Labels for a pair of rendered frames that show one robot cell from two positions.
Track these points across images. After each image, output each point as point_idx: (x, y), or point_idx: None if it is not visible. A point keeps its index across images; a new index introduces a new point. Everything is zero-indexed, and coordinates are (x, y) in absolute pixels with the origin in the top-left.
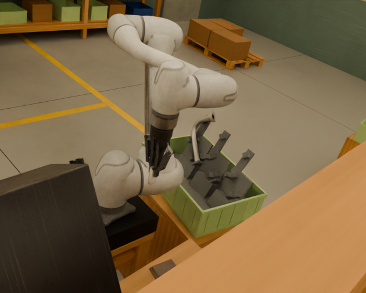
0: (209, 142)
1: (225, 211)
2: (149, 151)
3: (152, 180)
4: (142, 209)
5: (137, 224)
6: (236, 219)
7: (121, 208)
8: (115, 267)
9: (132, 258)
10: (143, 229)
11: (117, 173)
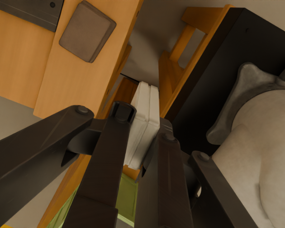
0: None
1: (60, 222)
2: (212, 224)
3: (134, 97)
4: (194, 147)
5: (185, 105)
6: (53, 221)
7: (231, 114)
8: (193, 56)
9: (178, 84)
10: (173, 110)
11: None
